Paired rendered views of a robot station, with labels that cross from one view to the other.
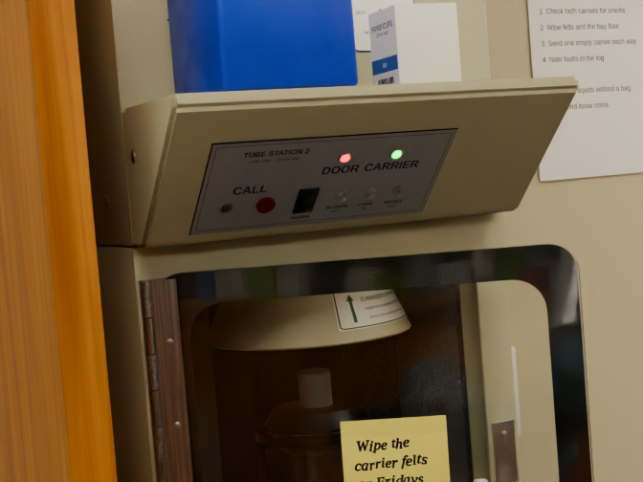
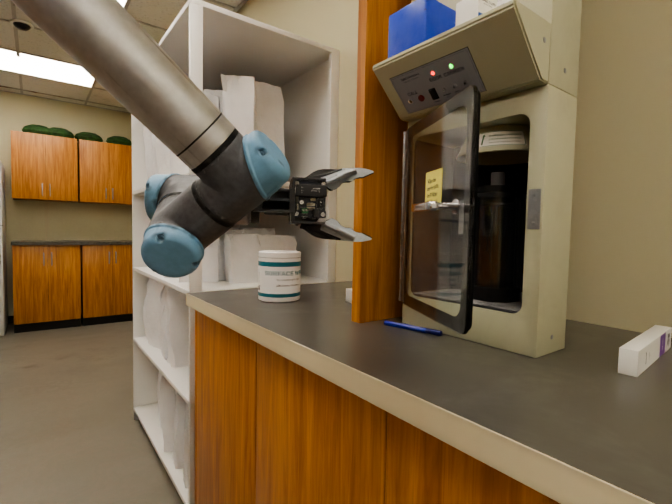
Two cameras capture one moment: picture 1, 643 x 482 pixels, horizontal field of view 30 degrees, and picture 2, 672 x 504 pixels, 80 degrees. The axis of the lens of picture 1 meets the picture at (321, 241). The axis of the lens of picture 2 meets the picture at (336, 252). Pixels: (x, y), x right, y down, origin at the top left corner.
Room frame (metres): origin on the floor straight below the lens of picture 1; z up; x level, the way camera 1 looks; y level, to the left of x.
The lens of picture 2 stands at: (0.52, -0.76, 1.15)
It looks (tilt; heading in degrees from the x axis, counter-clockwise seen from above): 3 degrees down; 79
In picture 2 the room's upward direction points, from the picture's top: 1 degrees clockwise
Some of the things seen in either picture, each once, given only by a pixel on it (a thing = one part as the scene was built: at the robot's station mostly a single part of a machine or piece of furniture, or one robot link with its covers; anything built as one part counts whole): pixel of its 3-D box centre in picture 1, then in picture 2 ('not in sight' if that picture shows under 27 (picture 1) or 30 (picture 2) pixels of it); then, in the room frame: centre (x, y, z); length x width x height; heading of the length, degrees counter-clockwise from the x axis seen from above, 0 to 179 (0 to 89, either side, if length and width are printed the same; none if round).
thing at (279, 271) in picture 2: not in sight; (279, 275); (0.59, 0.49, 1.02); 0.13 x 0.13 x 0.15
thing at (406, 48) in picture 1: (414, 49); (475, 18); (0.90, -0.08, 1.54); 0.05 x 0.05 x 0.06; 20
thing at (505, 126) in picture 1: (360, 160); (449, 73); (0.88, -0.03, 1.46); 0.32 x 0.11 x 0.10; 116
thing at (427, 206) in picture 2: not in sight; (433, 207); (0.82, -0.10, 1.20); 0.10 x 0.05 x 0.03; 89
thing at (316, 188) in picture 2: not in sight; (289, 202); (0.57, -0.10, 1.20); 0.12 x 0.09 x 0.08; 179
